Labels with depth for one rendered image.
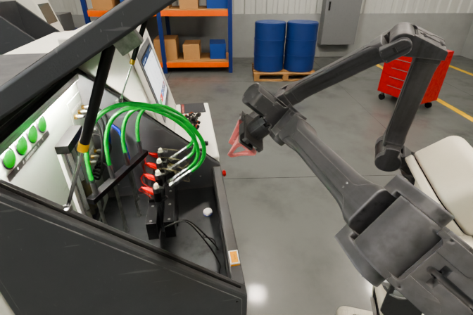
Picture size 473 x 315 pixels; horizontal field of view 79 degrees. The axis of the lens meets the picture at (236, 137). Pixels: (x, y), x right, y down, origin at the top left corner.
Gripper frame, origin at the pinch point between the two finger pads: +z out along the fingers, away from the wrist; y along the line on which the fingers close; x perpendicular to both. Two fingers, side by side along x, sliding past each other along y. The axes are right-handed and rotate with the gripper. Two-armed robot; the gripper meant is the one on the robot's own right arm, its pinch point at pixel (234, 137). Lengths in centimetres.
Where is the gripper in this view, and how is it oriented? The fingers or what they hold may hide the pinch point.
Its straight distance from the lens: 109.4
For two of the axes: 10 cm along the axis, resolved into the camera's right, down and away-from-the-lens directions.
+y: -7.1, -6.4, -2.9
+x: -0.9, 4.9, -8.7
